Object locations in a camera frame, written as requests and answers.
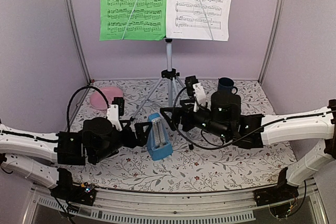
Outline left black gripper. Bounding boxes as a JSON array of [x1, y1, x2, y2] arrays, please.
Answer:
[[92, 120, 152, 164]]

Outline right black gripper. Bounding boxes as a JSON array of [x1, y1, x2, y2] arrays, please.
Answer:
[[160, 99, 230, 140]]

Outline blue metronome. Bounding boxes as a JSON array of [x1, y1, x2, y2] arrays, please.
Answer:
[[146, 113, 173, 161]]

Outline light blue music stand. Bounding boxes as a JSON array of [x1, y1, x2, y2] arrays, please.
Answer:
[[99, 0, 236, 150]]

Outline white sheet music page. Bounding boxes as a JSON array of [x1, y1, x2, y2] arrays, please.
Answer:
[[166, 0, 232, 41]]

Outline green sheet music page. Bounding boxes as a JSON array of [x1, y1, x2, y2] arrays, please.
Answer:
[[100, 0, 166, 41]]

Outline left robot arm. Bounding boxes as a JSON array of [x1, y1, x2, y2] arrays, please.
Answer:
[[1, 117, 152, 200]]

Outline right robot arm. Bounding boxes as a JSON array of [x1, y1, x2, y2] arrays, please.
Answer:
[[160, 91, 335, 201]]

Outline pink plate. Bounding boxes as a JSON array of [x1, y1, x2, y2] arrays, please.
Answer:
[[89, 86, 124, 111]]

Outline floral patterned table mat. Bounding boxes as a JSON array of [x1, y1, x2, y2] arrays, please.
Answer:
[[62, 80, 296, 193]]

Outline dark blue mug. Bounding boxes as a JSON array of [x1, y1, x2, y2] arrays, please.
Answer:
[[217, 77, 238, 94]]

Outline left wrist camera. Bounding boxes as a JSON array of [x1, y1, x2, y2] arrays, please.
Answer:
[[107, 97, 124, 131]]

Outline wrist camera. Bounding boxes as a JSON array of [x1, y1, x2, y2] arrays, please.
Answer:
[[185, 76, 206, 112], [107, 97, 124, 131]]

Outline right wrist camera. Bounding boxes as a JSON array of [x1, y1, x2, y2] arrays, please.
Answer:
[[185, 76, 206, 112]]

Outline left black cable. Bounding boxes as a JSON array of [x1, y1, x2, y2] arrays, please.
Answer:
[[66, 85, 111, 133]]

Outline black cable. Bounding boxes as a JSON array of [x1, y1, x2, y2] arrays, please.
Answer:
[[172, 87, 336, 151], [66, 85, 111, 133]]

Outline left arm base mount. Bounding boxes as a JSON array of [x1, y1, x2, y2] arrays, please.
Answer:
[[50, 184, 97, 206]]

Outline right black cable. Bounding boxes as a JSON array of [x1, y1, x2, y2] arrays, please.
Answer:
[[172, 87, 336, 151]]

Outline metal front rail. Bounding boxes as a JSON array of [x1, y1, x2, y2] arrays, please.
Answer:
[[23, 179, 331, 223]]

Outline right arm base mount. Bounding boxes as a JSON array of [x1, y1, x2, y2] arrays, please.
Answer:
[[253, 184, 299, 219]]

